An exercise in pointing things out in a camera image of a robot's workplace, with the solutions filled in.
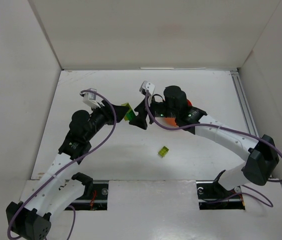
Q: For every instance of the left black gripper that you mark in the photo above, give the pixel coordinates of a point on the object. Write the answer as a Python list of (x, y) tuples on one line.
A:
[(109, 111)]

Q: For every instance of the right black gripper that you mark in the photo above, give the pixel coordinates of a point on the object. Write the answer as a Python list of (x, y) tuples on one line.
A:
[(146, 109)]

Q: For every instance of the orange divided round container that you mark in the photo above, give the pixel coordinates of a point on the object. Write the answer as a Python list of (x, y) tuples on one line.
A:
[(170, 121)]

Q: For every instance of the lime square lego brick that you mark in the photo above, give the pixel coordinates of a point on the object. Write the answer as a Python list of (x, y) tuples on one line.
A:
[(163, 152)]

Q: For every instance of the lime green lego stack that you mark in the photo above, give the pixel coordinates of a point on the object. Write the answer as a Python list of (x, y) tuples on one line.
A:
[(127, 106)]

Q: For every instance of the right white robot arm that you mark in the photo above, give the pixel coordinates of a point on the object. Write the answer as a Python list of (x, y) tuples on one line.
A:
[(258, 154)]

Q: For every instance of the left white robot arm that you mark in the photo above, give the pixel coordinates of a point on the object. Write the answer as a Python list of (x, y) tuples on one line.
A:
[(62, 183)]

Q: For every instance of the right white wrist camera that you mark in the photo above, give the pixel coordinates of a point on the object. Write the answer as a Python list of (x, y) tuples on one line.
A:
[(147, 87)]

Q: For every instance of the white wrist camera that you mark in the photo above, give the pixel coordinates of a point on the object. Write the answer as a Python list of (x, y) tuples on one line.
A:
[(90, 98), (147, 87)]

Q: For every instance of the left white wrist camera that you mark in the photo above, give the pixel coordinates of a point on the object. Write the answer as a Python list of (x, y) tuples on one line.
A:
[(90, 98)]

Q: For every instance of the aluminium rail right side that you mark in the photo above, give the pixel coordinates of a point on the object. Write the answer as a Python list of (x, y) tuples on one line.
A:
[(248, 115)]

